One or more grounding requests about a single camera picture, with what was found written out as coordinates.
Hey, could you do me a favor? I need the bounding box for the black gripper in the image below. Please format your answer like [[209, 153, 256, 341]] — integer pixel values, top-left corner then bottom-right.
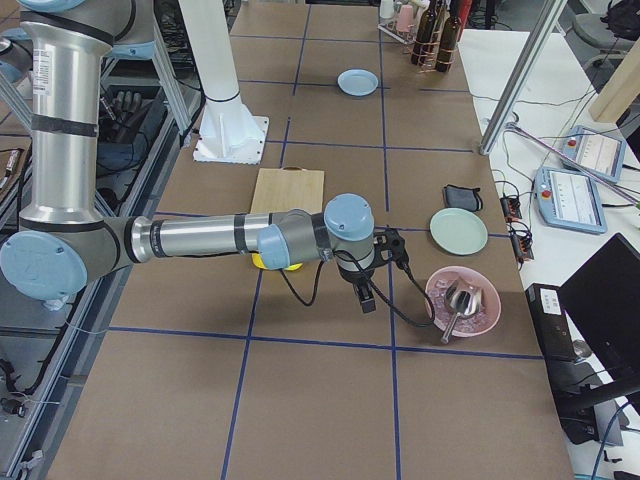
[[337, 259, 375, 314]]

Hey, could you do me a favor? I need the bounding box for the light blue plate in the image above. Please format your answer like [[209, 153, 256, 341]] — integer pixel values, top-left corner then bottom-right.
[[337, 69, 379, 97]]

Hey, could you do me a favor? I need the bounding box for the light green plate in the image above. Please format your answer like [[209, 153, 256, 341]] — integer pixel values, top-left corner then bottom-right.
[[429, 208, 488, 256]]

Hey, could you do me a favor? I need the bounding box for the pink bowl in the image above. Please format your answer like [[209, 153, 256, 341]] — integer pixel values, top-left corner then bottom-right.
[[425, 266, 502, 343]]

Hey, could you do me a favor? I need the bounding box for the metal scoop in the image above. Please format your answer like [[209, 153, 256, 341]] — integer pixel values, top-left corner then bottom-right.
[[441, 279, 483, 344]]

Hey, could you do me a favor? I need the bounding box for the bamboo cutting board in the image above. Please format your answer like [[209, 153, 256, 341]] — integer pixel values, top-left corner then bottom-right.
[[250, 168, 325, 214]]

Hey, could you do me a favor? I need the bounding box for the grey folded cloth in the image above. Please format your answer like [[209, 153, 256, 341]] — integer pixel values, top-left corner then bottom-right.
[[443, 184, 484, 212]]

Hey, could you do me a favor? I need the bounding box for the black computer box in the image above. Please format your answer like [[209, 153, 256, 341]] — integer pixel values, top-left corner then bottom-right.
[[526, 283, 627, 446]]

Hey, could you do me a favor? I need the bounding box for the teach pendant near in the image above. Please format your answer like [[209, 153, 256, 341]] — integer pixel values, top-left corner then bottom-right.
[[534, 167, 607, 235]]

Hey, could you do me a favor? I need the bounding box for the teach pendant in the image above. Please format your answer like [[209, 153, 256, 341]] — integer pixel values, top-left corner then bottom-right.
[[534, 167, 607, 235], [561, 125, 627, 183]]

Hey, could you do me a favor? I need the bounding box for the black monitor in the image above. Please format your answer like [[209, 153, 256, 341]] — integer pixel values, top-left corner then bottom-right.
[[559, 233, 639, 377]]

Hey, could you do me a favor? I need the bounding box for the dark wine bottle lower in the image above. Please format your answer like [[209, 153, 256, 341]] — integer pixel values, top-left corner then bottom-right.
[[410, 1, 438, 65]]

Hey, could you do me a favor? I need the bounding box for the dark wine bottle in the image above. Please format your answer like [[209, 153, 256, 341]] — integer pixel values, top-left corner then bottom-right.
[[435, 0, 461, 73], [410, 1, 438, 65]]

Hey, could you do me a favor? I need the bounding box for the teach pendant far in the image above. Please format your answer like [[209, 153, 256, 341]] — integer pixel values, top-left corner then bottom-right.
[[561, 125, 627, 183]]

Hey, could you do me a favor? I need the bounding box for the pink cup on rack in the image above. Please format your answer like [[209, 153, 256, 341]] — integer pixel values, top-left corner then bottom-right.
[[395, 4, 414, 33]]

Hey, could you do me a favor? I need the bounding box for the dark wine bottle upper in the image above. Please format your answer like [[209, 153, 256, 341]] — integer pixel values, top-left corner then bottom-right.
[[435, 0, 461, 73]]

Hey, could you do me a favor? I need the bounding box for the white cup on rack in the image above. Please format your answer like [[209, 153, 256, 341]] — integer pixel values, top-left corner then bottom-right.
[[379, 0, 395, 20]]

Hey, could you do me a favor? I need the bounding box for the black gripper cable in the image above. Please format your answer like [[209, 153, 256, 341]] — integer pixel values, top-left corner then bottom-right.
[[279, 227, 435, 329]]

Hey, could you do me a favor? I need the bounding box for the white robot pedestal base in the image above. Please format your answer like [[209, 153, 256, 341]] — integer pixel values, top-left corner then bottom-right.
[[179, 0, 269, 165]]

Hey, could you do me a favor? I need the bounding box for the copper wire bottle rack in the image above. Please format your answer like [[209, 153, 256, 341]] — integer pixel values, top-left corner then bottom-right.
[[418, 1, 450, 71]]

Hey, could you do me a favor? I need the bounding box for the aluminium frame post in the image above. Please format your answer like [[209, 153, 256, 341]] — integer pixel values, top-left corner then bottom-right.
[[479, 0, 568, 156]]

